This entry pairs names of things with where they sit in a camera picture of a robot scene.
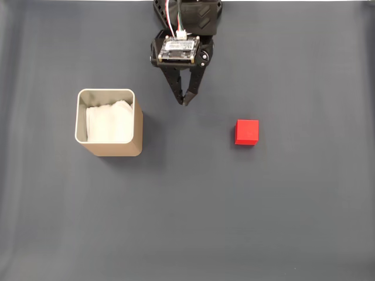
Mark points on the red cube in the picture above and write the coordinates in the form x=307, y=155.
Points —
x=246, y=132

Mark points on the beige square box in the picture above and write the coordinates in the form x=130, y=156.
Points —
x=117, y=148

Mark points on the white tissue paper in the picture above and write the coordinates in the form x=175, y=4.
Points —
x=109, y=123

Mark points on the camera circuit board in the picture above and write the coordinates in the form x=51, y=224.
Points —
x=178, y=49

